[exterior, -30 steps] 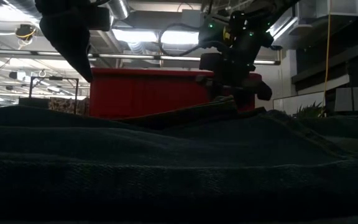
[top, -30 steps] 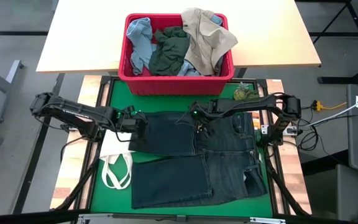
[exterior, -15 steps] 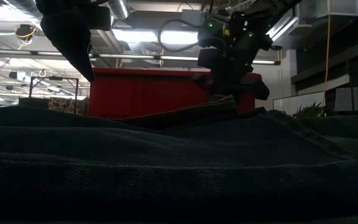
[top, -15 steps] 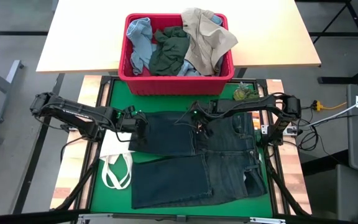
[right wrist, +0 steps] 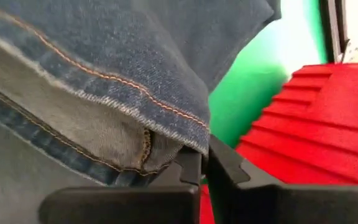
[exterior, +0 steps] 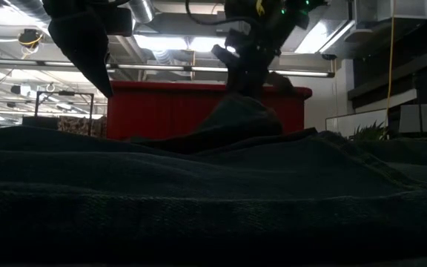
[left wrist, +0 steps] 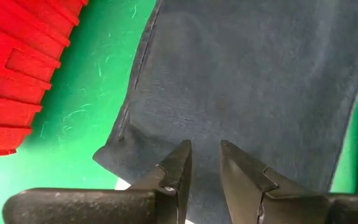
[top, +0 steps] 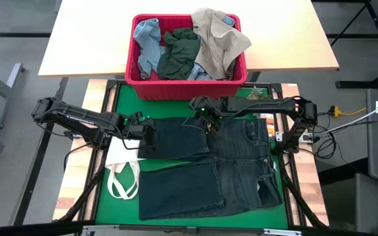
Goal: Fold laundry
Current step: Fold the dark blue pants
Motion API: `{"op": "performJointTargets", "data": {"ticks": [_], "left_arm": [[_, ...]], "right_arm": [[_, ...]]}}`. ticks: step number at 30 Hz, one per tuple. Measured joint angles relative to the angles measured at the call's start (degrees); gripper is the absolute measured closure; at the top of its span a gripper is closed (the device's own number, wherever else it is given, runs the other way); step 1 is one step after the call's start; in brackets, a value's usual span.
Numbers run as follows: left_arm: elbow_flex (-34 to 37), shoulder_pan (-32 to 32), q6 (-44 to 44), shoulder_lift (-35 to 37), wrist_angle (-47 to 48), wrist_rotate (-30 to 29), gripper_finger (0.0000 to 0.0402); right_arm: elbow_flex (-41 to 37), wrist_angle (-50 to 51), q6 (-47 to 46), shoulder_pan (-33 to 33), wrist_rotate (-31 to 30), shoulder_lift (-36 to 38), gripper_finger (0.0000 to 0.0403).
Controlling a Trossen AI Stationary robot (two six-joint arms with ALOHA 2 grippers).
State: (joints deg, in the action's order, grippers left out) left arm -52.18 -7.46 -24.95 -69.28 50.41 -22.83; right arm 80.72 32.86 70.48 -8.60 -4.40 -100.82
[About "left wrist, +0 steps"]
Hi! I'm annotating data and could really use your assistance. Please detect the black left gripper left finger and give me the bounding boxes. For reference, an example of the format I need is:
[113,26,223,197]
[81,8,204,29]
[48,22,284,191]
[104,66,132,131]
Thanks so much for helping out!
[2,139,193,224]

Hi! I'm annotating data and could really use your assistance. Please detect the green table mat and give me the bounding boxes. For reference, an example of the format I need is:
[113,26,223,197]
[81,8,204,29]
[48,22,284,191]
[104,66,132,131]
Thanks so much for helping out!
[0,0,358,224]

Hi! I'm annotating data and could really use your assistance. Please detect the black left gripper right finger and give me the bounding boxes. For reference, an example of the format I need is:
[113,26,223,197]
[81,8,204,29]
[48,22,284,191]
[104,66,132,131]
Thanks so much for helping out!
[219,139,358,224]

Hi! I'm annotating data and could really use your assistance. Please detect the dark blue denim jeans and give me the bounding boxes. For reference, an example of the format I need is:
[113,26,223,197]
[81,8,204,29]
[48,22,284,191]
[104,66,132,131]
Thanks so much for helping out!
[92,0,358,224]

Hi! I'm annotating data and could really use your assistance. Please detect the red plastic laundry basket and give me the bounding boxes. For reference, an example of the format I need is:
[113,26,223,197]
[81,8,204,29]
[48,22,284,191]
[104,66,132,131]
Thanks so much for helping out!
[0,0,89,158]

